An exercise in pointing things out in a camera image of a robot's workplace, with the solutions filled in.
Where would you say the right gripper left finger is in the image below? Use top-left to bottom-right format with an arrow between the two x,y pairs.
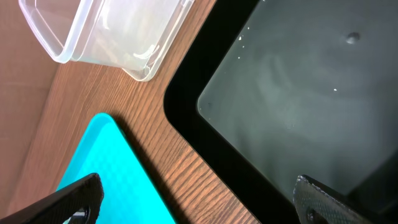
1,173 -> 104,224

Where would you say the teal serving tray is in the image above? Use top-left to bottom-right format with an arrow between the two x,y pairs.
58,113 -> 175,224

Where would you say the clear plastic bin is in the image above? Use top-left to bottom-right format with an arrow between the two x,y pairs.
19,0 -> 193,82

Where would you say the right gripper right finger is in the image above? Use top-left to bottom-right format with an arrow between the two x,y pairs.
293,175 -> 391,224

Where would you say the black rectangular tray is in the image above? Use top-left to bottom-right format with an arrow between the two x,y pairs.
164,0 -> 397,223

